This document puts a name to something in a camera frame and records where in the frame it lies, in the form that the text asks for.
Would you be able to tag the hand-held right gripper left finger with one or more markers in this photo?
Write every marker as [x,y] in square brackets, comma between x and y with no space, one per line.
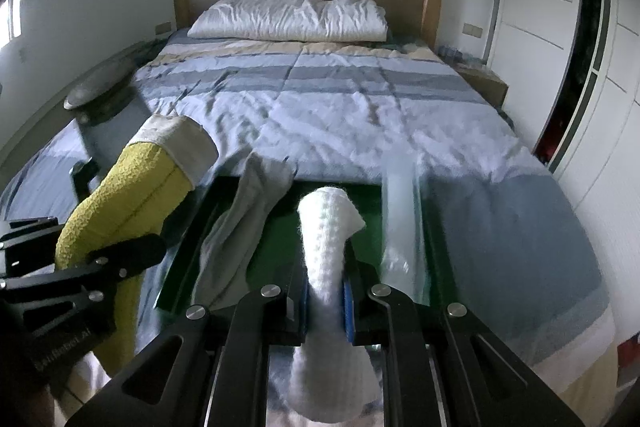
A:
[295,312]

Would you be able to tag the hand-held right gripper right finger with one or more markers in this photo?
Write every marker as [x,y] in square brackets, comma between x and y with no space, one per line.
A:
[348,312]

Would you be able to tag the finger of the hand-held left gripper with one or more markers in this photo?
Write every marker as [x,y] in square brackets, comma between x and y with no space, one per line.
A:
[130,252]
[84,177]

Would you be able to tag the yellow towel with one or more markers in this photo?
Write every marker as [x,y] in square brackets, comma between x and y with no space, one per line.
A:
[135,197]

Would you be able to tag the green tray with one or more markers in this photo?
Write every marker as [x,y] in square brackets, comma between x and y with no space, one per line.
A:
[280,247]

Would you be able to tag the white cloth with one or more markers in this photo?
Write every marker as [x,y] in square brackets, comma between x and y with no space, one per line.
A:
[325,232]

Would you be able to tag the grey face mask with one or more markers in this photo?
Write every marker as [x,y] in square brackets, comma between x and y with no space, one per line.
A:
[235,237]

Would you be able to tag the clear pack of masks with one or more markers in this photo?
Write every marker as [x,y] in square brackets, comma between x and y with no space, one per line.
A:
[400,227]

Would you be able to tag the grey glass pitcher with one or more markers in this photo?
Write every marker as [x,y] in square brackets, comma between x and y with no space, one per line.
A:
[92,92]

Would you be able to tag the bed with striped duvet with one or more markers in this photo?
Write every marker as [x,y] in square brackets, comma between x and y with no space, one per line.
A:
[350,117]

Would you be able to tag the white pillow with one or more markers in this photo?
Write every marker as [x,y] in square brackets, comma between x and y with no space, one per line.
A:
[290,19]

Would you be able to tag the wooden nightstand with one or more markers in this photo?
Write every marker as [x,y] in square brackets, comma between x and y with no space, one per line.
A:
[485,87]

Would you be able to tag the red fabric item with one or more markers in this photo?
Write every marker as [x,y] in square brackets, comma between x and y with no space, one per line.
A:
[631,347]

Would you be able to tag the wall socket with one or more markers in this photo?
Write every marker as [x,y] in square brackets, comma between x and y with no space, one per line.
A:
[472,29]
[163,28]

